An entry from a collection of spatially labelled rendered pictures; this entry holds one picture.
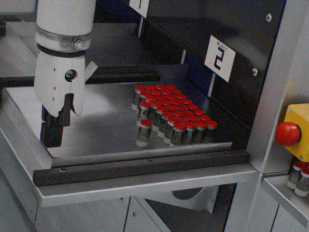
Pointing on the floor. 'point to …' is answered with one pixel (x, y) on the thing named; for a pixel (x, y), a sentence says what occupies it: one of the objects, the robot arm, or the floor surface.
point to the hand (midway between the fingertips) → (51, 134)
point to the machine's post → (273, 121)
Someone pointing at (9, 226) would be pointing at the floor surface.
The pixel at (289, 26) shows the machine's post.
